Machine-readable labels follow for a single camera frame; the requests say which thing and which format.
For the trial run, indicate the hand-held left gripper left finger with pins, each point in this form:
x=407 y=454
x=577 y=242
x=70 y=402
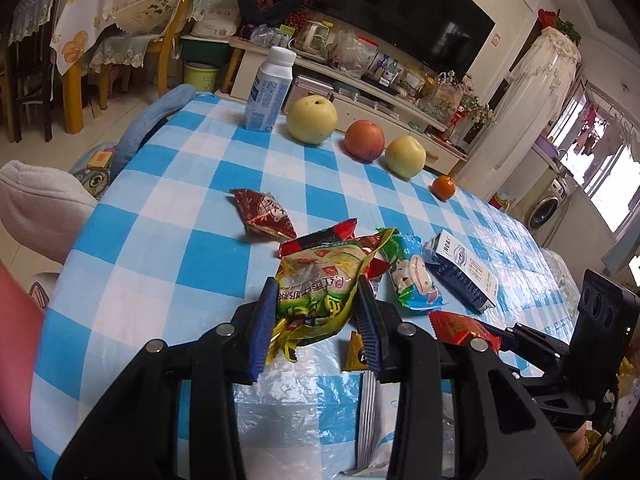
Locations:
x=262 y=335

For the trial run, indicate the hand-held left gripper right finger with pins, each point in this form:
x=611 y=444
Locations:
x=370 y=335

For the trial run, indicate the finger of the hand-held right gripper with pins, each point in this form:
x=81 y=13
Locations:
x=540 y=372
x=535 y=340

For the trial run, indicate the blue cartoon snack packet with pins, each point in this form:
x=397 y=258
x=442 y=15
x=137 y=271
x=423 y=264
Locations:
x=415 y=280

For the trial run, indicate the yellow green snack packet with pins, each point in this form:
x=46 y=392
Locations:
x=315 y=285

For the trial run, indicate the bright red foil wrapper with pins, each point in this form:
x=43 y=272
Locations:
x=455 y=330

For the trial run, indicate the large grey mailer bag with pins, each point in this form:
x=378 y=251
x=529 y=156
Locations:
x=375 y=425

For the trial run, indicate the dark red patterned snack wrapper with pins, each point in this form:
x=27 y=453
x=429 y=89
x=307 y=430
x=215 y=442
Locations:
x=262 y=212

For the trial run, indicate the small brown sachet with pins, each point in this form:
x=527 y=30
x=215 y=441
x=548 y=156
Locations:
x=354 y=355

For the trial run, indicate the flattened blue white carton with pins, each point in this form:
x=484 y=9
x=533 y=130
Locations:
x=462 y=275

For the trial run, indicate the washing machine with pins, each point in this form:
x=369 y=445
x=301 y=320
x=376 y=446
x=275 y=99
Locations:
x=547 y=207

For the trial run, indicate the blue white checkered tablecloth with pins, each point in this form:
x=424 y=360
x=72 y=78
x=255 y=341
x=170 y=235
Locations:
x=165 y=240

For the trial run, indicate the window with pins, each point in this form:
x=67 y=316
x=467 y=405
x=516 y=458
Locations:
x=610 y=180

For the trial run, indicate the orange tangerine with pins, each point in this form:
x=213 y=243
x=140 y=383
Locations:
x=443 y=187

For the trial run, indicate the right yellow-green apple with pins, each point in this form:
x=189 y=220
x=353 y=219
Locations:
x=405 y=157

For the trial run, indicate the yellow-green apple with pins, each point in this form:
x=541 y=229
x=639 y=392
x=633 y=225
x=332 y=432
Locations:
x=311 y=120
x=405 y=157

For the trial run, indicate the red apple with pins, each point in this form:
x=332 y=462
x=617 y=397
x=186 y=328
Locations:
x=365 y=141

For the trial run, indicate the hanging laundry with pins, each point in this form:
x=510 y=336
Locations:
x=597 y=132

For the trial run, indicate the left yellow-green apple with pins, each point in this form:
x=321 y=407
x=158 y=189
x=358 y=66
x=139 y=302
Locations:
x=311 y=120

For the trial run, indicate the white lace covered floor unit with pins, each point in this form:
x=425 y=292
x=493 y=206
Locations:
x=520 y=110

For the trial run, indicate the printed seat cushion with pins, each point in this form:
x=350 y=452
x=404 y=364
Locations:
x=95 y=172

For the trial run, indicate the white milk bottle blue label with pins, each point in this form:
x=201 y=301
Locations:
x=267 y=95

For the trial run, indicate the artificial flowers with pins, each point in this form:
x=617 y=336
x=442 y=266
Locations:
x=475 y=107

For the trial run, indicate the light blue padded chair back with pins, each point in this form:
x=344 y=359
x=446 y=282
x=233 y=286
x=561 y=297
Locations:
x=150 y=120

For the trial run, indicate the pink seat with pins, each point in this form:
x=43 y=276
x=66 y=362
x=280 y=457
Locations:
x=17 y=360

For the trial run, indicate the silver case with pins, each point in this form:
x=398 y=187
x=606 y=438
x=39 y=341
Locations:
x=310 y=92

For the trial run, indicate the printed gift bag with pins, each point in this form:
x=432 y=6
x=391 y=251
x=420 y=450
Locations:
x=444 y=95

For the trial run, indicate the beige cushion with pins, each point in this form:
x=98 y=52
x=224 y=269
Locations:
x=40 y=210

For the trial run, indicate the green bucket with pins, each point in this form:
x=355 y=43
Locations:
x=200 y=77

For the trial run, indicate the clear plastic bag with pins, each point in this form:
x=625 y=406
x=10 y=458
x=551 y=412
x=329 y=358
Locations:
x=352 y=52

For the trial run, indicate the wooden chair with crochet cover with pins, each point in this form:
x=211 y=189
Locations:
x=30 y=60
x=172 y=50

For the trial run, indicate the pack of small bottles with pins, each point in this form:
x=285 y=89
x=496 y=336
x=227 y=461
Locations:
x=272 y=36

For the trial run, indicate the glass electric kettle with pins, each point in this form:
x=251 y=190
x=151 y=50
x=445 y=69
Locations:
x=312 y=37

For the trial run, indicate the lace trim cloth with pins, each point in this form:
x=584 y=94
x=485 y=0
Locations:
x=120 y=52

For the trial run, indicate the red berry branch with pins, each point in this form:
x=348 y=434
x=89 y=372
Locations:
x=296 y=17

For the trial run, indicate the black television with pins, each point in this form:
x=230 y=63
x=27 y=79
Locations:
x=400 y=10

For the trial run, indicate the white sack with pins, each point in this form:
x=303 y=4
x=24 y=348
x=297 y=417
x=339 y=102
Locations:
x=217 y=10

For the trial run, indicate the orange print table cover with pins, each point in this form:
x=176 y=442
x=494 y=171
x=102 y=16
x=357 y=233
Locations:
x=80 y=25

